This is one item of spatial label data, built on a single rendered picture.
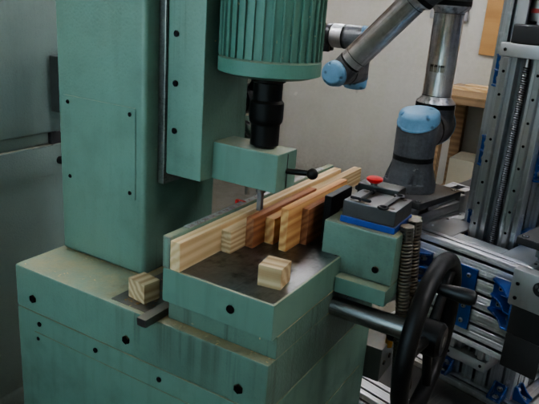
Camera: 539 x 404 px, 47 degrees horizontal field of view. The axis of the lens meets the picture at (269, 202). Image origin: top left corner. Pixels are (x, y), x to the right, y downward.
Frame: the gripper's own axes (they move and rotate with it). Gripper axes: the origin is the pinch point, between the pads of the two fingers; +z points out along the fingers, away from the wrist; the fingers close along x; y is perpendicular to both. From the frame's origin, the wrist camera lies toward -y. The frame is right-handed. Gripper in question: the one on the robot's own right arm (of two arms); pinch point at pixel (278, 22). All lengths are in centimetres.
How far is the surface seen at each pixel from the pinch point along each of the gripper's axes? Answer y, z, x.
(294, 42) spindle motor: -15, -61, -96
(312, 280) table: 20, -71, -106
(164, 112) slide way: -1, -38, -101
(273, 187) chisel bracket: 9, -59, -98
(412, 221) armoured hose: 15, -80, -87
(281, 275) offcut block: 16, -69, -113
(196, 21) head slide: -17, -44, -98
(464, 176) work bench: 116, -24, 183
